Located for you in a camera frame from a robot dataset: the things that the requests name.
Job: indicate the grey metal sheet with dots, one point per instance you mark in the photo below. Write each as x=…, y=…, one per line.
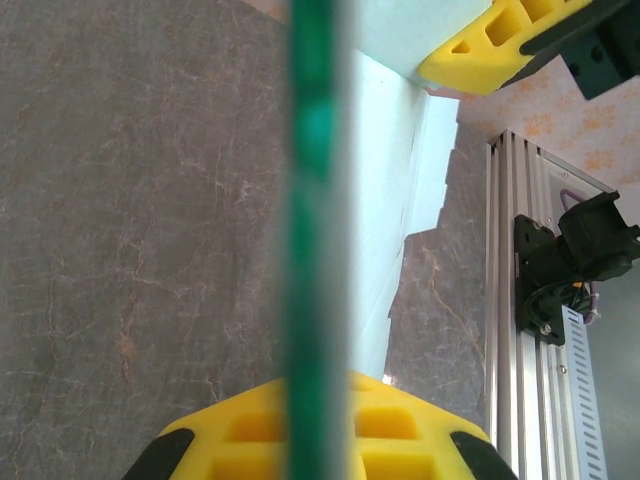
x=620, y=375

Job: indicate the light blue paper box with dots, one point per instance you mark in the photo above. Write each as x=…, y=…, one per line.
x=380, y=175

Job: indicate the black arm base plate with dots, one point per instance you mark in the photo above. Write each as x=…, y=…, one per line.
x=537, y=320

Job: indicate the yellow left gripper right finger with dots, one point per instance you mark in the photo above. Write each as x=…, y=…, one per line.
x=400, y=435

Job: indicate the long aluminium mounting rail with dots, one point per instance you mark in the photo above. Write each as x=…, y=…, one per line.
x=505, y=300

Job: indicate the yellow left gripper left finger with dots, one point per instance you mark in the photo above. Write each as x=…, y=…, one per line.
x=240, y=435

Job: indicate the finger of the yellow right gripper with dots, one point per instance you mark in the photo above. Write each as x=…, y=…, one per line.
x=480, y=60

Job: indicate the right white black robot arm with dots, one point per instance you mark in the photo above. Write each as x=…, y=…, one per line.
x=590, y=235

